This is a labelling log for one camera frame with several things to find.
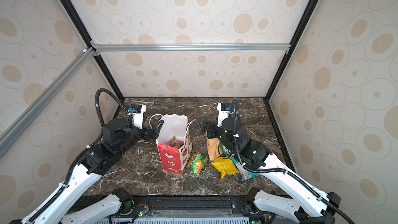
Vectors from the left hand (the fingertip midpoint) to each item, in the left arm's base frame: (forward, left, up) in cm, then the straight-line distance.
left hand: (158, 118), depth 65 cm
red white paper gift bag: (-11, -5, -17) cm, 21 cm away
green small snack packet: (-9, -16, -28) cm, 33 cm away
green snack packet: (0, -31, -32) cm, 45 cm away
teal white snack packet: (-13, -41, -31) cm, 53 cm away
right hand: (0, -21, -1) cm, 21 cm away
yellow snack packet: (-10, -31, -28) cm, 43 cm away
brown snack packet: (0, -25, -26) cm, 36 cm away
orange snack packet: (+4, -3, -31) cm, 32 cm away
